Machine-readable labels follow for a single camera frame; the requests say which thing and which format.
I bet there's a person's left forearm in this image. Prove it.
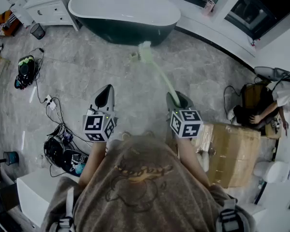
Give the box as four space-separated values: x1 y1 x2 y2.
78 140 110 189

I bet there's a white cabinet with drawers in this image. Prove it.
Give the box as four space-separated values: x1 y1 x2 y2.
23 0 84 31

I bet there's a white round toilet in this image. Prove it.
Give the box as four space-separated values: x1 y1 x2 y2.
253 160 290 184

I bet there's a black mesh wastebasket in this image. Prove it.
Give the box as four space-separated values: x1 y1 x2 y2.
29 23 46 40

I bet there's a brown printed shirt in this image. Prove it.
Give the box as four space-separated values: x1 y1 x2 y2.
41 132 257 232

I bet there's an orange crate with items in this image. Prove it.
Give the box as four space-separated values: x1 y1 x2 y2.
0 9 22 37

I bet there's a brown cardboard box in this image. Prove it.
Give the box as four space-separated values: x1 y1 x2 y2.
190 122 261 189

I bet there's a white box stool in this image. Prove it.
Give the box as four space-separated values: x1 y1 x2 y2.
16 169 81 228

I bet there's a pale green long-handled brush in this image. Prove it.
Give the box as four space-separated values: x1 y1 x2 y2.
138 41 181 106

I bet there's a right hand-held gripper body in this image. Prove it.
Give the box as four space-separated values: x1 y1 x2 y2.
170 108 204 139

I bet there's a black device with green top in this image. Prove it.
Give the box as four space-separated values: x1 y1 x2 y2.
14 55 37 90

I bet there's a white and dark green bathtub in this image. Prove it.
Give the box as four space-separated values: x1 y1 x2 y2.
68 0 182 47

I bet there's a dark teal bin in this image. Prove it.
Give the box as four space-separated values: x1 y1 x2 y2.
3 151 20 166

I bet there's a bundle of black cables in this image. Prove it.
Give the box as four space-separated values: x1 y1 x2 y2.
43 123 89 177

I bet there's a long black cable with plug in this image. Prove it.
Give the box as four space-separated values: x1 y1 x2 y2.
28 47 51 105

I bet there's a white power strip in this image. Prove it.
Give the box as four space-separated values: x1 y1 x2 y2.
44 94 57 111

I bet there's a person's right forearm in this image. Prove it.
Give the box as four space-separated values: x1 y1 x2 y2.
175 137 211 189

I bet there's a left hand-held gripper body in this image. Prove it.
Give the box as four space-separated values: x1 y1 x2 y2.
83 102 118 142

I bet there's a pink cup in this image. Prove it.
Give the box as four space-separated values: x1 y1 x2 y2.
203 0 216 16

